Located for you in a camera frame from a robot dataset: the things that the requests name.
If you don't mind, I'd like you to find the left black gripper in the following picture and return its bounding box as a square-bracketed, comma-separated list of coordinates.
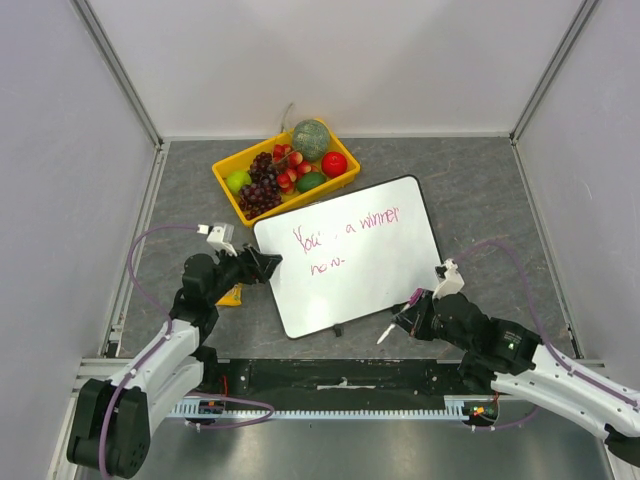
[206, 242, 281, 305]

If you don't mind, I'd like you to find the white marker with pink cap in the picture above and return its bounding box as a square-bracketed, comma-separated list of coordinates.
[376, 288, 424, 345]

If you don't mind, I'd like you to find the white whiteboard black frame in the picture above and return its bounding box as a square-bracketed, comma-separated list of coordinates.
[254, 175, 441, 339]

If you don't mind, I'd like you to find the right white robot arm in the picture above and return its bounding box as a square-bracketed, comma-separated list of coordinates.
[392, 291, 639, 467]

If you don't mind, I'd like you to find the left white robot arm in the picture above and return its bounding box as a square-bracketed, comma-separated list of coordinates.
[66, 245, 282, 479]

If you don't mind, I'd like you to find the yellow candy packet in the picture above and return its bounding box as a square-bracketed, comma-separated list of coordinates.
[216, 284, 243, 307]

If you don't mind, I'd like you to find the dark purple grape bunch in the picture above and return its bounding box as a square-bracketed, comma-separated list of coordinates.
[238, 152, 282, 220]

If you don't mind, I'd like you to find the green lime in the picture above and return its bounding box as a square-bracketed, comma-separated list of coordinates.
[225, 170, 252, 195]

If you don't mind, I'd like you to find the green avocado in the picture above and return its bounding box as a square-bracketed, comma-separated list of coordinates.
[296, 172, 327, 194]

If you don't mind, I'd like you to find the yellow plastic tray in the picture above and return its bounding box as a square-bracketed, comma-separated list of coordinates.
[212, 119, 360, 227]

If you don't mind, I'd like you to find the red peach slices cluster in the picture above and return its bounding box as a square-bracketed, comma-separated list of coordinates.
[272, 144, 320, 195]

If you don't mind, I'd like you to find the red apple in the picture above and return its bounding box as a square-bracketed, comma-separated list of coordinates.
[321, 151, 348, 179]

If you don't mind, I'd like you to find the green netted melon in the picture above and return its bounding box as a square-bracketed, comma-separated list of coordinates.
[292, 119, 331, 162]

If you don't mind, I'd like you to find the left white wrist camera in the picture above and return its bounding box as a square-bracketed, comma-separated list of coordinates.
[197, 222, 237, 257]

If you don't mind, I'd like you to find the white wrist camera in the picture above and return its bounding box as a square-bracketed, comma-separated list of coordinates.
[197, 222, 237, 257]
[432, 259, 465, 299]

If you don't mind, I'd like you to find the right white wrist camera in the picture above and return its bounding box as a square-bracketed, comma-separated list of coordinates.
[432, 259, 465, 299]

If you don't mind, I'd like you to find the white slotted cable duct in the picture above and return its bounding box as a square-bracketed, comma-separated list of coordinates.
[164, 394, 474, 420]

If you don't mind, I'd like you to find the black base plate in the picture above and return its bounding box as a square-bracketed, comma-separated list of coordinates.
[189, 359, 507, 412]

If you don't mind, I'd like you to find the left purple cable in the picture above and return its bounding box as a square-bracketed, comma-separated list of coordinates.
[97, 223, 276, 480]

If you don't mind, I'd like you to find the purple cable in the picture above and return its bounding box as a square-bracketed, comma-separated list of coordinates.
[454, 240, 640, 432]
[97, 223, 276, 480]

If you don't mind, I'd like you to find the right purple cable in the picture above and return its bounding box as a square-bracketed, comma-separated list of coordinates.
[454, 240, 640, 432]

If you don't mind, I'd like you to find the left aluminium frame post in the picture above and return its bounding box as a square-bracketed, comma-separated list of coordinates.
[70, 0, 164, 149]

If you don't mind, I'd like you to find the aluminium frame post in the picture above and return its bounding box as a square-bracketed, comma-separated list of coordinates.
[509, 0, 601, 144]
[70, 0, 164, 149]

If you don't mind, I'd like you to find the right aluminium frame post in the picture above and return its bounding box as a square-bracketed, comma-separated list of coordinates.
[509, 0, 601, 144]

